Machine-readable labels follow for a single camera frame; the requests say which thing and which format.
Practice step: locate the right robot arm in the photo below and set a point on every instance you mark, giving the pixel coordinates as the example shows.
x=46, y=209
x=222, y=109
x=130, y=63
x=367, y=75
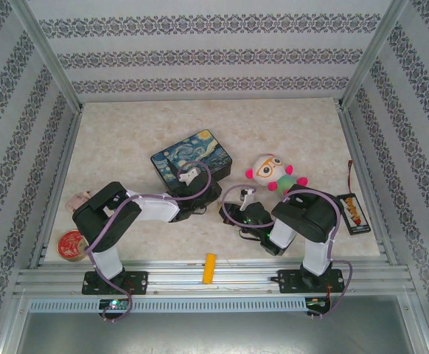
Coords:
x=310, y=217

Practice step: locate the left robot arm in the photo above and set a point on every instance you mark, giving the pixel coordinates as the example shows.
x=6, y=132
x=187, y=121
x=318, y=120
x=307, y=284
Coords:
x=105, y=221

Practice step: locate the starry night painting box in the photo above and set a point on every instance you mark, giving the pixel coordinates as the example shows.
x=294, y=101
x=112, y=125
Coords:
x=196, y=151

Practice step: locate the yellow block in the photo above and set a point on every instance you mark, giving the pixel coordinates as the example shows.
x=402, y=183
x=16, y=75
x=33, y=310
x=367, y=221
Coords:
x=209, y=268

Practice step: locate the white plush toy with glasses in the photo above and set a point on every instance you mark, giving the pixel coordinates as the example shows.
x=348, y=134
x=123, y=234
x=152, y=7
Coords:
x=273, y=169

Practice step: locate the small circuit board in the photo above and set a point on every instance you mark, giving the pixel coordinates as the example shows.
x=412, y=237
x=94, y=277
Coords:
x=317, y=303
x=115, y=304

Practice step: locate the pink toy house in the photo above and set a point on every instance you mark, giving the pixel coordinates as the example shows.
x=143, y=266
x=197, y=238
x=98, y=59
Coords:
x=78, y=201

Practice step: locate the grey metal panel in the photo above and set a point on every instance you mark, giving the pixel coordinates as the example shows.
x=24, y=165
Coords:
x=214, y=335

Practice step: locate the round red tin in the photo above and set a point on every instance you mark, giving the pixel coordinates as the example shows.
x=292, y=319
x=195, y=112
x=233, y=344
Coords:
x=70, y=245

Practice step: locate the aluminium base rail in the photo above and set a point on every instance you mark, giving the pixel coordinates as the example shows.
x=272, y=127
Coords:
x=236, y=280

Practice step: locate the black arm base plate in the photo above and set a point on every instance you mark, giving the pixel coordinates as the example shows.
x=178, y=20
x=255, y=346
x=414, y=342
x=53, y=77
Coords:
x=137, y=282
x=292, y=282

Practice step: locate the aluminium frame post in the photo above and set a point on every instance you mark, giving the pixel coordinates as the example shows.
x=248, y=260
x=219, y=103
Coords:
x=376, y=48
x=41, y=44

